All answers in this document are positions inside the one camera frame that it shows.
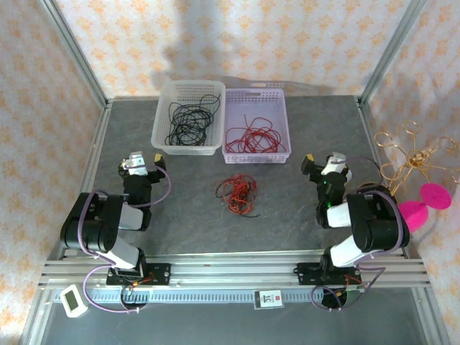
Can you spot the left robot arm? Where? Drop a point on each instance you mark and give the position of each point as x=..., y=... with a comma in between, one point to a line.
x=93, y=223

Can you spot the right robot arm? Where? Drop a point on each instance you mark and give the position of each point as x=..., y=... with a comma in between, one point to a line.
x=377, y=223

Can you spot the white plastic basket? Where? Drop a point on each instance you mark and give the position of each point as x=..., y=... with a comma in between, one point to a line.
x=179, y=88

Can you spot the lilac plastic basket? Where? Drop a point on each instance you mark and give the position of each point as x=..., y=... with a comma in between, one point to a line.
x=258, y=97

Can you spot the pink round sponge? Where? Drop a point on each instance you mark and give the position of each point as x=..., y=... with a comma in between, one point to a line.
x=415, y=215
x=436, y=196

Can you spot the white digital timer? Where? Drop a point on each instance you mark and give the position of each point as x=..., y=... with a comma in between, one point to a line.
x=73, y=300

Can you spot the white number label card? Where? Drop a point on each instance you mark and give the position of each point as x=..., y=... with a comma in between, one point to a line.
x=269, y=299

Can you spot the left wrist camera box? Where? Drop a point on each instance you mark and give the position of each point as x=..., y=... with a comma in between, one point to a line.
x=136, y=160

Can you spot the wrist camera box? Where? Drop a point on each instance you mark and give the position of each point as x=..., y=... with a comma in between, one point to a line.
x=136, y=160
x=336, y=161

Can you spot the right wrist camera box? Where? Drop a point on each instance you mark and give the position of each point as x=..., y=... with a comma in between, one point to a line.
x=336, y=161

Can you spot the aluminium table edge rail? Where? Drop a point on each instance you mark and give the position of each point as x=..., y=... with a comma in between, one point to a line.
x=366, y=125
x=97, y=143

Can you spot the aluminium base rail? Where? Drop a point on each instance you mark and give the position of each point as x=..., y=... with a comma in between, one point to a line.
x=233, y=273

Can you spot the aluminium frame post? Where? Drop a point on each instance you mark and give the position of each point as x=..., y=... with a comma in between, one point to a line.
x=391, y=46
x=72, y=46

